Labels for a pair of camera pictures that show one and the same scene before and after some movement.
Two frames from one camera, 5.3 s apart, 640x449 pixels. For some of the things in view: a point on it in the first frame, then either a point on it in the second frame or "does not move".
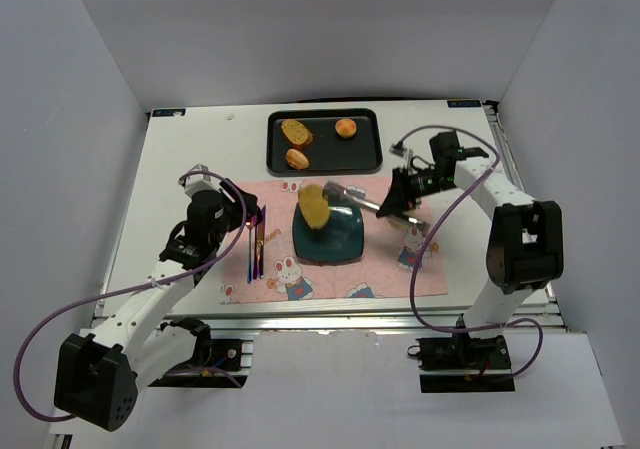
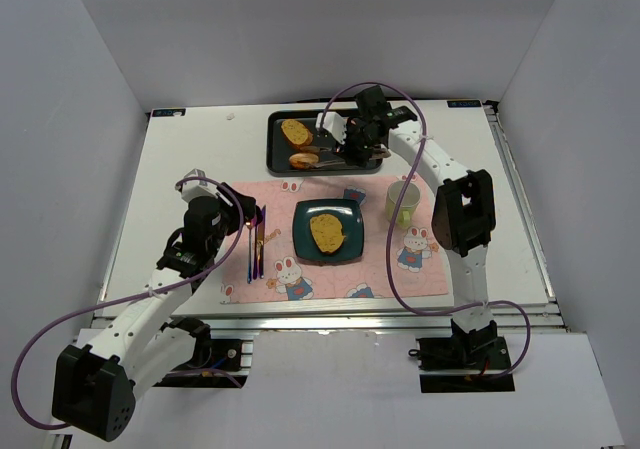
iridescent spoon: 250,223 does not move
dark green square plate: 340,241 does not move
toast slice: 314,206 to 327,232
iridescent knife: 261,239 does not move
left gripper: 245,209 does not move
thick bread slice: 297,134 does not move
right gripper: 398,192 to 351,139
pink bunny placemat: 258,265 does not move
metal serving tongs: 335,191 to 331,158
